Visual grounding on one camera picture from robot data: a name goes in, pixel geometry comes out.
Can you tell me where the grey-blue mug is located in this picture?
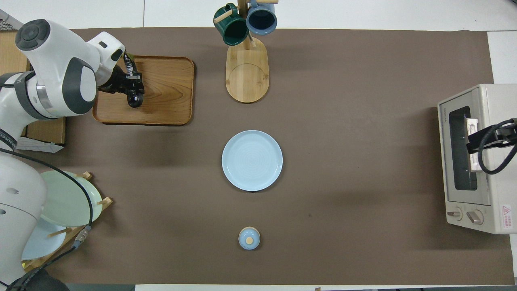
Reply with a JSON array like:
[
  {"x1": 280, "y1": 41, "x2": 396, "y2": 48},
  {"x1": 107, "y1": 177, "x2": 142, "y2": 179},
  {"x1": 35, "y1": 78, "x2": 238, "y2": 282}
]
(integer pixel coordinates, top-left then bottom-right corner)
[{"x1": 246, "y1": 0, "x2": 278, "y2": 36}]

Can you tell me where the wooden shelf with wire mesh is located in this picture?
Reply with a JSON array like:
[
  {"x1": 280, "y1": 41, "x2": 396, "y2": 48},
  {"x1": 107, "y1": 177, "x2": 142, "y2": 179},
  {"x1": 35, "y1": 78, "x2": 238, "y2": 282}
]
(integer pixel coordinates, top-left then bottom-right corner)
[{"x1": 0, "y1": 9, "x2": 67, "y2": 153}]

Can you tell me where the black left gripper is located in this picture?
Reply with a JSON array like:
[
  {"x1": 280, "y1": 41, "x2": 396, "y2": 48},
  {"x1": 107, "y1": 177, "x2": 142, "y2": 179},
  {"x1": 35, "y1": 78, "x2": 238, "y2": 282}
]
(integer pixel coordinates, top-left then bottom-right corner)
[{"x1": 98, "y1": 51, "x2": 145, "y2": 97}]

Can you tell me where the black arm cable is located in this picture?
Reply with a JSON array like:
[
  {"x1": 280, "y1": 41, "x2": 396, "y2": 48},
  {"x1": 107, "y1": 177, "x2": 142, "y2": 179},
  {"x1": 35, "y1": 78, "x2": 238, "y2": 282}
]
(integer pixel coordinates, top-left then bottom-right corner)
[
  {"x1": 0, "y1": 147, "x2": 96, "y2": 291},
  {"x1": 477, "y1": 118, "x2": 517, "y2": 175}
]

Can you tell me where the rectangular wooden tray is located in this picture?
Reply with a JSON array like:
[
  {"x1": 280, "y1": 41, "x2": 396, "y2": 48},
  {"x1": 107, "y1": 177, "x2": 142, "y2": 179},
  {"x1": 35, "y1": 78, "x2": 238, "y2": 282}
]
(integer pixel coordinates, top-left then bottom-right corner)
[{"x1": 92, "y1": 55, "x2": 195, "y2": 126}]

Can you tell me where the beige toaster oven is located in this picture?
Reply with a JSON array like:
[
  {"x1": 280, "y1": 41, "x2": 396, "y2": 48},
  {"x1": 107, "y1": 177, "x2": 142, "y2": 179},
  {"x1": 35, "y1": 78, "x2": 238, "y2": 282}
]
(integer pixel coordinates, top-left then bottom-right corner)
[{"x1": 437, "y1": 84, "x2": 517, "y2": 235}]

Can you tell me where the wooden mug tree stand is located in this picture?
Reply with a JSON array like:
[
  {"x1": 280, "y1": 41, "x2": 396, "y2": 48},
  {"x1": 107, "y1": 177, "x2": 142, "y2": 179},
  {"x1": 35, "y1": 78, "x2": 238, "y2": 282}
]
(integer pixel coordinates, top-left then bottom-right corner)
[{"x1": 214, "y1": 0, "x2": 279, "y2": 104}]

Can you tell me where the brown table mat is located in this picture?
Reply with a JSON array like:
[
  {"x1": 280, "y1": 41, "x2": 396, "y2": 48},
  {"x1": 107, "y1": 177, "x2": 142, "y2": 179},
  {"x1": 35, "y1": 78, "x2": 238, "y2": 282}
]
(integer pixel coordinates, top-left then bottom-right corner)
[{"x1": 0, "y1": 27, "x2": 515, "y2": 286}]

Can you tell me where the wooden plate rack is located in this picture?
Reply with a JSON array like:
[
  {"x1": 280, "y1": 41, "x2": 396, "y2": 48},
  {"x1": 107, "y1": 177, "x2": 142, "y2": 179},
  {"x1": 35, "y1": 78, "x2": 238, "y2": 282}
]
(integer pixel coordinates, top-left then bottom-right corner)
[{"x1": 22, "y1": 171, "x2": 113, "y2": 272}]

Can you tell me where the dark purple toy eggplant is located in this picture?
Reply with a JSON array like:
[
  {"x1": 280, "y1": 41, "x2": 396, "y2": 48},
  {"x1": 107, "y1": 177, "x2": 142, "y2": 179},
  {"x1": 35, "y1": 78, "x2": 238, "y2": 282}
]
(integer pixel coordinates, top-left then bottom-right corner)
[{"x1": 127, "y1": 91, "x2": 145, "y2": 109}]

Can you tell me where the dark green mug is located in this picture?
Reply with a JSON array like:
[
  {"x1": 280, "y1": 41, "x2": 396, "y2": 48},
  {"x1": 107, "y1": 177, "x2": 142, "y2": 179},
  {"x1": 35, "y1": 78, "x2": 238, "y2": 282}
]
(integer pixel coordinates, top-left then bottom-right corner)
[{"x1": 213, "y1": 3, "x2": 250, "y2": 46}]

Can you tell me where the light blue plate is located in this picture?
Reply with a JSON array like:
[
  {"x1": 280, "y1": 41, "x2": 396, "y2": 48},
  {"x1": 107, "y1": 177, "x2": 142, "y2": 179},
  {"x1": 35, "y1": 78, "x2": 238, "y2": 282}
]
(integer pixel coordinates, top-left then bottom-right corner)
[
  {"x1": 221, "y1": 130, "x2": 284, "y2": 192},
  {"x1": 21, "y1": 218, "x2": 67, "y2": 261}
]

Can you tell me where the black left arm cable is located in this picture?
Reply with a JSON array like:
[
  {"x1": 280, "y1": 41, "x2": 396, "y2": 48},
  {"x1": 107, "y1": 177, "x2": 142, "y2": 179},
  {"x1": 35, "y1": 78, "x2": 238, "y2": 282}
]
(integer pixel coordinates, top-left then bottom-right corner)
[{"x1": 0, "y1": 147, "x2": 96, "y2": 291}]

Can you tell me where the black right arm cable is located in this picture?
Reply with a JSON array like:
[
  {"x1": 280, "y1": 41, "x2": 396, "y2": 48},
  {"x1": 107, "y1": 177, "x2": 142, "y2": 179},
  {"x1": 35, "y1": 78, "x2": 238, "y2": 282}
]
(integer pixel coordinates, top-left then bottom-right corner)
[{"x1": 477, "y1": 118, "x2": 517, "y2": 175}]

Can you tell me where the small blue lidded jar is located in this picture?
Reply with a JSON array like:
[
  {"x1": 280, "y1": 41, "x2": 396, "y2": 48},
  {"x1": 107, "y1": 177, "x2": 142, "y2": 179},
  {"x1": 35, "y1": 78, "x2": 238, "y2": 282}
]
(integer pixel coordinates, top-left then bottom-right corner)
[{"x1": 238, "y1": 226, "x2": 261, "y2": 251}]

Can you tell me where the pale green plate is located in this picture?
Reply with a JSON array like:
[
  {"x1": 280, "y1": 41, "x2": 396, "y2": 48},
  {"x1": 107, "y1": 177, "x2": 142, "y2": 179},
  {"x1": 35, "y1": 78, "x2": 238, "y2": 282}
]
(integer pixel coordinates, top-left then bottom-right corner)
[{"x1": 40, "y1": 170, "x2": 103, "y2": 227}]

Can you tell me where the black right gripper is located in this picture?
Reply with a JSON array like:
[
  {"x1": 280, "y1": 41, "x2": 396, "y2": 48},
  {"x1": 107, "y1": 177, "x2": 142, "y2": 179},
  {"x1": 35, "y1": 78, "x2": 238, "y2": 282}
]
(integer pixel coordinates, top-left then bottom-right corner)
[{"x1": 466, "y1": 120, "x2": 517, "y2": 155}]

